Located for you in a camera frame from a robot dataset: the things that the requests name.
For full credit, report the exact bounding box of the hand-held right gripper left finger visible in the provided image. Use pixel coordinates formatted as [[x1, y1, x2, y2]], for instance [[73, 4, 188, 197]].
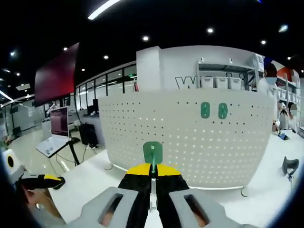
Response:
[[65, 163, 152, 228]]

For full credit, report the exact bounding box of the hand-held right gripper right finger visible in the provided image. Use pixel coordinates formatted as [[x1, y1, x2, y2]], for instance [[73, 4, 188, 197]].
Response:
[[155, 165, 253, 228]]

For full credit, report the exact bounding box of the green hook assembly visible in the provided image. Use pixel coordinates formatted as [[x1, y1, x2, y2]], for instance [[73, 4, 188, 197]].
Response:
[[200, 102, 211, 119], [218, 102, 229, 119], [142, 141, 163, 179]]

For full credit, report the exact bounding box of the white perforated mounting plate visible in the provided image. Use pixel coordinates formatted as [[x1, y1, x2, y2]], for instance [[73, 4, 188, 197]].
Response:
[[98, 89, 278, 197]]

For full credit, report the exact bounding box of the person's left hand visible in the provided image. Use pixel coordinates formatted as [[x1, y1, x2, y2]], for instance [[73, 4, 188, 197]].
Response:
[[17, 189, 43, 211]]

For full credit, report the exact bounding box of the white tilted stand table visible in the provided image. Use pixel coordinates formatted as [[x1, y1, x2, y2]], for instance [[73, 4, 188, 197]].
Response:
[[36, 137, 81, 167]]

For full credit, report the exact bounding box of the monitor with pink screen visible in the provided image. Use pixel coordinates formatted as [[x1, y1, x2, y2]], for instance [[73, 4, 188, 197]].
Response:
[[49, 106, 70, 140]]

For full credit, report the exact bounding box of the black computer case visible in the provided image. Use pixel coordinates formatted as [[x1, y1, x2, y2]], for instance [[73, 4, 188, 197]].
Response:
[[78, 123, 99, 147]]

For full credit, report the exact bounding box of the large dark red screen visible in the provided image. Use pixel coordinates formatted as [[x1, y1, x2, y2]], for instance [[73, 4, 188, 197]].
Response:
[[34, 42, 80, 107]]

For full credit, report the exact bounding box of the white metal shelf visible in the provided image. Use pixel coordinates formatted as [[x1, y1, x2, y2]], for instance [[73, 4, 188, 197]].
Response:
[[196, 57, 263, 91]]

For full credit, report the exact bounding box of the long ceiling light strip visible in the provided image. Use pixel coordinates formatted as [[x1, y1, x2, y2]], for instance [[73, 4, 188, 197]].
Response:
[[87, 0, 122, 20]]

